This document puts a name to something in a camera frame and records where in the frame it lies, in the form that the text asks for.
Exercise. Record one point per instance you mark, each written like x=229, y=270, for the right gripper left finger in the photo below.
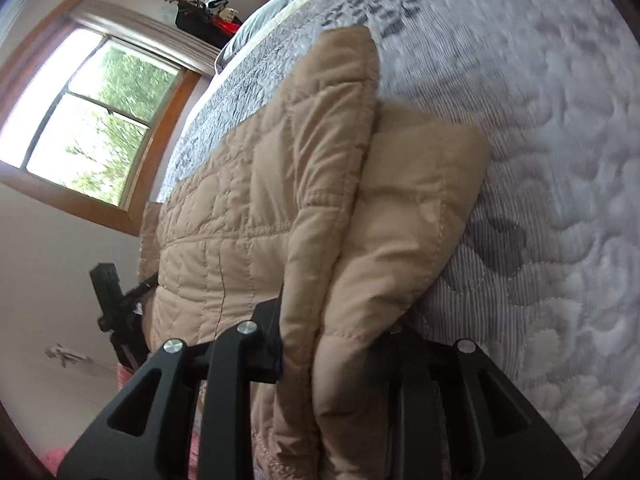
x=255, y=344

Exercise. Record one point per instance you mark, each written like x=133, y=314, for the coat rack with clothes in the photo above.
x=212, y=21

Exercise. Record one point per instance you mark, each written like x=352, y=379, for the grey pillow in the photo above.
x=259, y=19

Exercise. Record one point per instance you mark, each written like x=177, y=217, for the grey curtain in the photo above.
x=144, y=32

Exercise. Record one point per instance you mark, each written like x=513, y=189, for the grey patterned quilt bedspread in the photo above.
x=547, y=277

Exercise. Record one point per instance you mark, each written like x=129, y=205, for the black gloved left hand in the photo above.
x=127, y=337

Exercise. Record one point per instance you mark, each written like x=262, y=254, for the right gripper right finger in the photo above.
x=455, y=415

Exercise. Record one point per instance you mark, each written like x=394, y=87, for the side window wooden frame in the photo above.
x=86, y=120

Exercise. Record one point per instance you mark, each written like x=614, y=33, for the pink knitted sleeve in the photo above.
x=146, y=430

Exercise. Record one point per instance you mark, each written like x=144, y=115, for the beige quilted jacket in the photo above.
x=345, y=206

